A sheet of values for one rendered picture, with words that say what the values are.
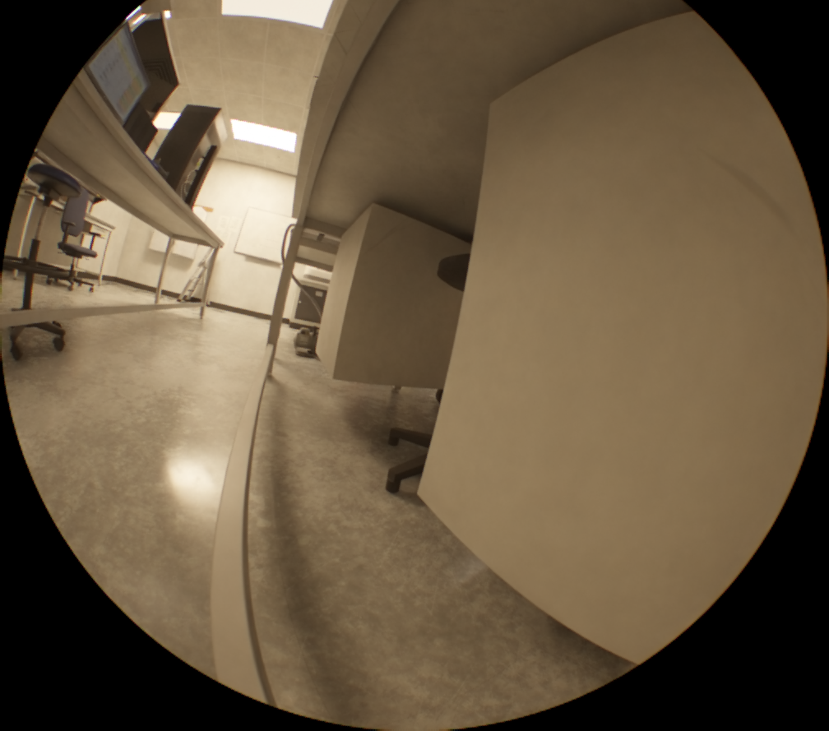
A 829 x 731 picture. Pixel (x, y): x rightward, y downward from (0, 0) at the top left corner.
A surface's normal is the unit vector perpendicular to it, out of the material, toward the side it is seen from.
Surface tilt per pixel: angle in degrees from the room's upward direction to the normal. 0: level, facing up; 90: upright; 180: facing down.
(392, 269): 90
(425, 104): 180
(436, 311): 90
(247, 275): 90
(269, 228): 90
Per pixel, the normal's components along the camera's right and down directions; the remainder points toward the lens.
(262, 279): 0.47, 0.06
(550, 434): -0.86, -0.20
